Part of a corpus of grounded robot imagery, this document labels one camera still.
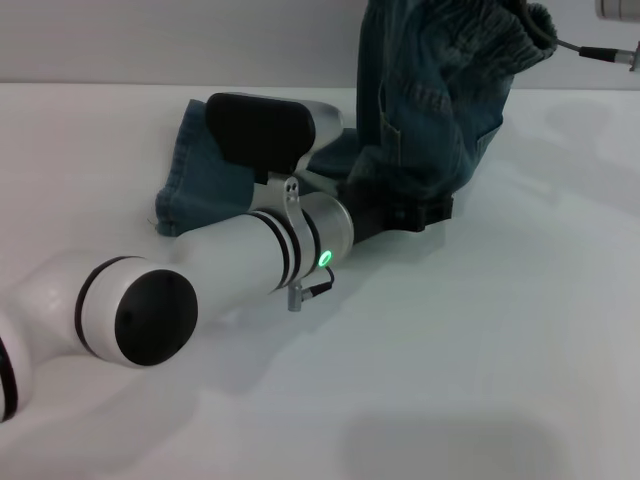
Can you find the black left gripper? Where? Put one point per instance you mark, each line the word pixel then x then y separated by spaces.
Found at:
pixel 370 220

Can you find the blue denim shorts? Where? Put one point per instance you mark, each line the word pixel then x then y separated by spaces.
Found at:
pixel 425 100

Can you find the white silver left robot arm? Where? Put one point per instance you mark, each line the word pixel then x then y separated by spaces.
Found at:
pixel 150 300

